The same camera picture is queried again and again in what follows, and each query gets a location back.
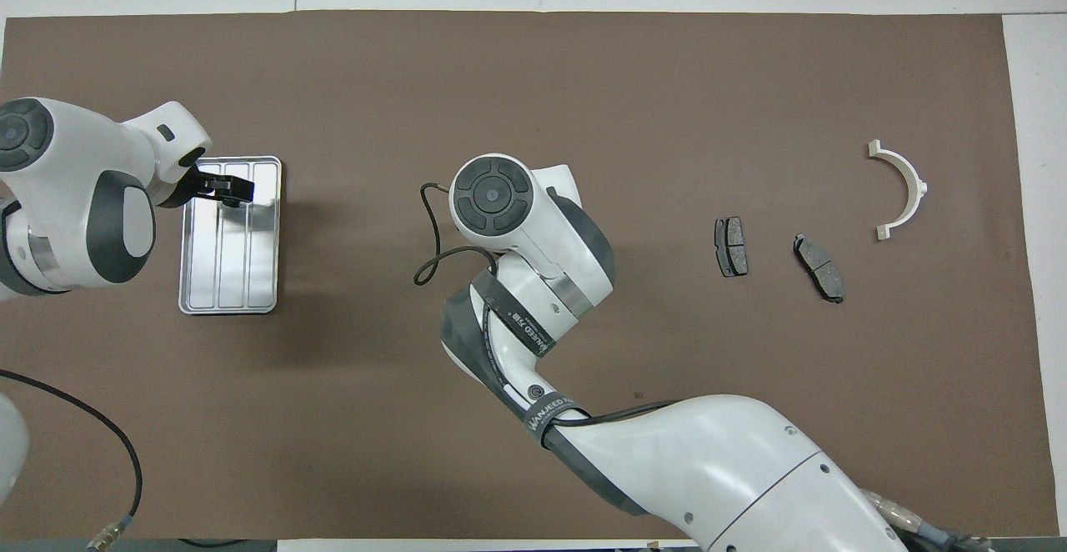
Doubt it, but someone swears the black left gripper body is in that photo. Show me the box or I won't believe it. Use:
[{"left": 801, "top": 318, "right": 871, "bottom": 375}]
[{"left": 171, "top": 162, "right": 228, "bottom": 207}]

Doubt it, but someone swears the silver metal tray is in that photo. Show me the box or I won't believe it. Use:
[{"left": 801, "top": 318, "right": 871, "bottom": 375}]
[{"left": 178, "top": 156, "right": 283, "bottom": 316}]

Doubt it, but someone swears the brown table mat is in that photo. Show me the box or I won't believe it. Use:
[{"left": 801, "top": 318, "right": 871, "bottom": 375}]
[{"left": 0, "top": 10, "right": 1058, "bottom": 540}]

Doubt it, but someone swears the rectangular dark grey brake pad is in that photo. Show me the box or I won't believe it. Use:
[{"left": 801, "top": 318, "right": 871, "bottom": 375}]
[{"left": 714, "top": 216, "right": 749, "bottom": 278}]

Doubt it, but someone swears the curved dark grey brake pad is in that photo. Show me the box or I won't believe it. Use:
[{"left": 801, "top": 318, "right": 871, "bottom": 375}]
[{"left": 793, "top": 233, "right": 846, "bottom": 304}]

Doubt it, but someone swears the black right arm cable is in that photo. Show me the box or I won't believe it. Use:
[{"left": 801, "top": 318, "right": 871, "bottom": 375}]
[{"left": 414, "top": 183, "right": 984, "bottom": 552}]

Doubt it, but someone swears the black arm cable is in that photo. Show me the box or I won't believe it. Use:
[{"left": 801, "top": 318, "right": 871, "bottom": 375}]
[
  {"left": 414, "top": 183, "right": 984, "bottom": 552},
  {"left": 0, "top": 369, "right": 144, "bottom": 552}
]

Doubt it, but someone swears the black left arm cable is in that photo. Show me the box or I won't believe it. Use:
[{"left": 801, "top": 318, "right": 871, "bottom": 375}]
[{"left": 0, "top": 369, "right": 144, "bottom": 552}]

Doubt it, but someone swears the white half ring bracket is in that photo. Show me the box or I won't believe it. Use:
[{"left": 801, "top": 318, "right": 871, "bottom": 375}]
[{"left": 867, "top": 139, "right": 929, "bottom": 241}]

